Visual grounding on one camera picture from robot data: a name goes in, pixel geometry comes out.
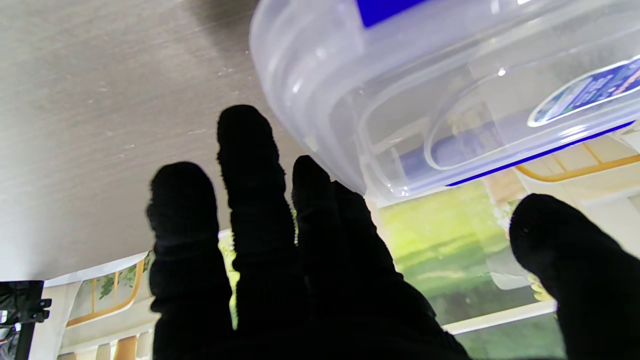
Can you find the printed garden backdrop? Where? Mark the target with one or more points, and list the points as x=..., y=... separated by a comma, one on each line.
x=450, y=260

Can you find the clear lid with blue label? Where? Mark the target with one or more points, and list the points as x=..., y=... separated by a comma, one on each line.
x=450, y=115

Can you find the black tripod stand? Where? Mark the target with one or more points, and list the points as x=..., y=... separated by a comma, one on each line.
x=22, y=315

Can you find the clear box with blue clips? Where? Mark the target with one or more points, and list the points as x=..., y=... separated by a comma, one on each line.
x=380, y=100

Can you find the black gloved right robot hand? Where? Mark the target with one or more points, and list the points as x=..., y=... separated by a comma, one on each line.
x=300, y=290

